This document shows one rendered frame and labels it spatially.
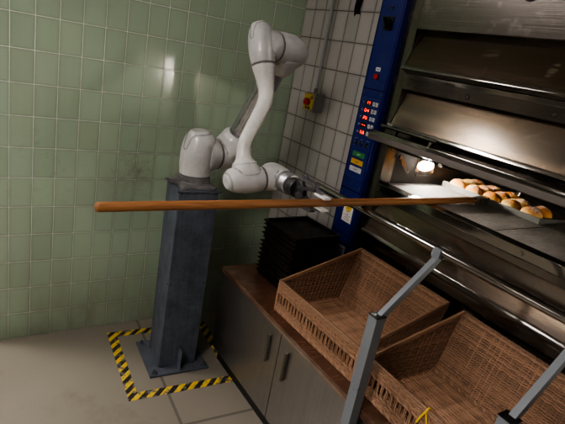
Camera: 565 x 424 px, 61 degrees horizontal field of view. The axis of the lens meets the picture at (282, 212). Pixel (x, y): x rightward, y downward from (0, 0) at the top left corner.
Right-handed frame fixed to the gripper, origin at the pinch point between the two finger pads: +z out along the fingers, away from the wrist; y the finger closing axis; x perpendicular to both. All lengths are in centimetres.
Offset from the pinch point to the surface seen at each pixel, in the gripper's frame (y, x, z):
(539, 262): 3, -57, 54
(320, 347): 58, -8, 9
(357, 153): -9, -54, -46
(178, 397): 119, 24, -47
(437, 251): 2.6, -19.1, 40.7
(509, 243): 2, -57, 42
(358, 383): 49, 3, 42
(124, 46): -39, 44, -119
